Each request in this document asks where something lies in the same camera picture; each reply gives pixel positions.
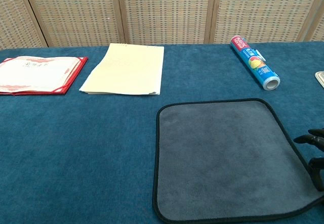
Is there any blue plastic wrap roll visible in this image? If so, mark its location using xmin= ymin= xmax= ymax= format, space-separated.
xmin=229 ymin=35 xmax=281 ymax=92

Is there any grey and green cloth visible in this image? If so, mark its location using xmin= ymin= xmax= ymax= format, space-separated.
xmin=151 ymin=98 xmax=324 ymax=224

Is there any woven bamboo folding screen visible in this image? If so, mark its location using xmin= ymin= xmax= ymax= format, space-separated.
xmin=0 ymin=0 xmax=324 ymax=50

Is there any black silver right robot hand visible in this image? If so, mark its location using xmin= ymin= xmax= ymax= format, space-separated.
xmin=293 ymin=127 xmax=324 ymax=192

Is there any cream paper stack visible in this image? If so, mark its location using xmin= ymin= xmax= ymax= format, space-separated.
xmin=78 ymin=43 xmax=165 ymax=97

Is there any red certificate folder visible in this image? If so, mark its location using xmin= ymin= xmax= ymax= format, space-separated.
xmin=0 ymin=56 xmax=89 ymax=96

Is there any blue table cloth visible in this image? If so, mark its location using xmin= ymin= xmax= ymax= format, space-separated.
xmin=0 ymin=41 xmax=324 ymax=224

